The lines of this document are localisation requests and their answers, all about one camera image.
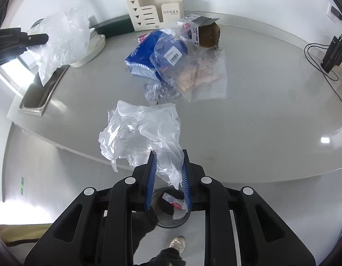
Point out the metal tray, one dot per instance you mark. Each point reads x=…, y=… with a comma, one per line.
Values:
x=35, y=101

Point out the smooth clear plastic bag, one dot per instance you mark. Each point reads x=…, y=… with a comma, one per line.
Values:
x=60, y=41

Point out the white wall socket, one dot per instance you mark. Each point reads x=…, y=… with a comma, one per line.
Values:
x=332, y=9

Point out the clear bag with barcode label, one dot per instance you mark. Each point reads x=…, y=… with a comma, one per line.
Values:
x=171, y=58

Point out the black camera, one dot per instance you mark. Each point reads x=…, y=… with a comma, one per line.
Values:
x=332, y=54

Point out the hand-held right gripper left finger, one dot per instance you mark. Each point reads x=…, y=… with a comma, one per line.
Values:
x=149, y=184

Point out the dark green tray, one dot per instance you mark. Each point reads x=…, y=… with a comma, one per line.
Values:
x=115, y=23

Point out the person's dark trouser leg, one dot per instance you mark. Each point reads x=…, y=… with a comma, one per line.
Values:
x=168, y=258

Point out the cream desk organizer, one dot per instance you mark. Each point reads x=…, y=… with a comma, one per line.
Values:
x=171, y=8

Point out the white dish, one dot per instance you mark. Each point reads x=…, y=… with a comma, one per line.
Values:
x=94, y=47

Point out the small crumpled clear wrapper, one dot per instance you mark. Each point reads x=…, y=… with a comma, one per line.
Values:
x=159, y=91

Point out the green floor sticker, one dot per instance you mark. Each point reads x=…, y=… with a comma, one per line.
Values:
x=22, y=185

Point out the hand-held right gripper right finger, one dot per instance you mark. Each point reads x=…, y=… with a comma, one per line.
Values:
x=186, y=184

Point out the black and white cardboard box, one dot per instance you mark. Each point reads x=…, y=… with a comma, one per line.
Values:
x=206, y=34

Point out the beige shoe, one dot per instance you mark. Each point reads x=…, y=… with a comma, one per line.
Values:
x=177, y=244

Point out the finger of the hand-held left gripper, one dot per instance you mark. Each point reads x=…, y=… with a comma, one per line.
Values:
x=35, y=39

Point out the clear wrapper with crumbs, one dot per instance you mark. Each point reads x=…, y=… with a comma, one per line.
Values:
x=204, y=74

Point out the red and white wrapper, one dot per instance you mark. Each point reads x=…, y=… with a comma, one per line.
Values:
x=174, y=202

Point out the blue plastic package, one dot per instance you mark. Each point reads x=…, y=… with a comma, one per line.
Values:
x=140, y=55

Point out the pink and clear wrapper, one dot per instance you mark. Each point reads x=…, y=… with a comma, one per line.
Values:
x=142, y=37

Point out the black round trash bin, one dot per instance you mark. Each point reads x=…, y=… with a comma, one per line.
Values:
x=165, y=222

